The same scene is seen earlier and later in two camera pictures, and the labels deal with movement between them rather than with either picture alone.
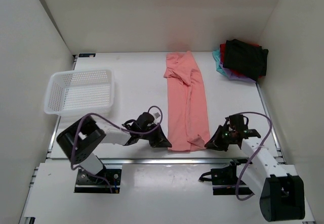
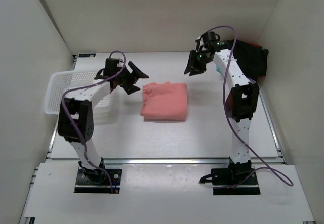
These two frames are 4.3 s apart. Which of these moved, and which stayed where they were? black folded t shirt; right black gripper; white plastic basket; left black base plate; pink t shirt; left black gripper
Moved: left black gripper; right black gripper; pink t shirt
Stayed: left black base plate; white plastic basket; black folded t shirt
